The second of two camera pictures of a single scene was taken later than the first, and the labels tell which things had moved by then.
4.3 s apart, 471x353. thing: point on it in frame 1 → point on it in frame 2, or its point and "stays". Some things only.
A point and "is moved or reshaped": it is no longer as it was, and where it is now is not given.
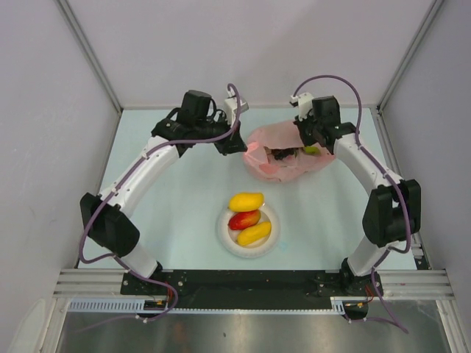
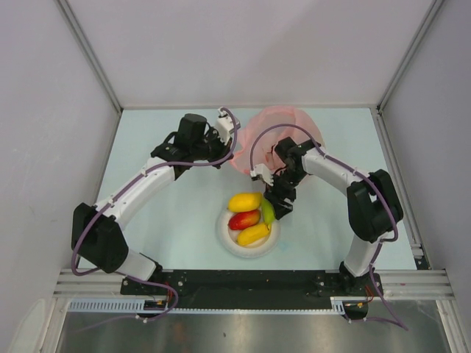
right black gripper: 301,125 → 277,196
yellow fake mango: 246,201 stays
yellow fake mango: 254,233 stays
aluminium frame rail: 74,23 stays
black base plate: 238,289 stays
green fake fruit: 313,150 is moved or reshaped
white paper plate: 227,237 stays
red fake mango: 241,220 stays
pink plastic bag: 282,134 is moved or reshaped
